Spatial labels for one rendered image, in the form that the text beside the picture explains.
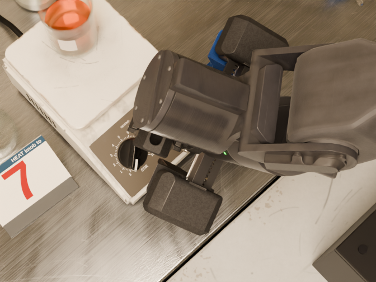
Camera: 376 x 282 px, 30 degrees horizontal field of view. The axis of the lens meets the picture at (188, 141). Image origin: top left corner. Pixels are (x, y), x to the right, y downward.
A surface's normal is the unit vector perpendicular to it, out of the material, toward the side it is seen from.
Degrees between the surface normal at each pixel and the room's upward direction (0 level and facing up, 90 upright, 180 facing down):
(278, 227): 0
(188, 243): 0
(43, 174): 40
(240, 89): 26
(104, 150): 30
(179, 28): 0
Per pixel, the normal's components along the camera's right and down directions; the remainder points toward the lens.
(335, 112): -0.61, -0.38
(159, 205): -0.32, -0.23
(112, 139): 0.37, 0.09
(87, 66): 0.03, -0.29
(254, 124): -0.87, -0.30
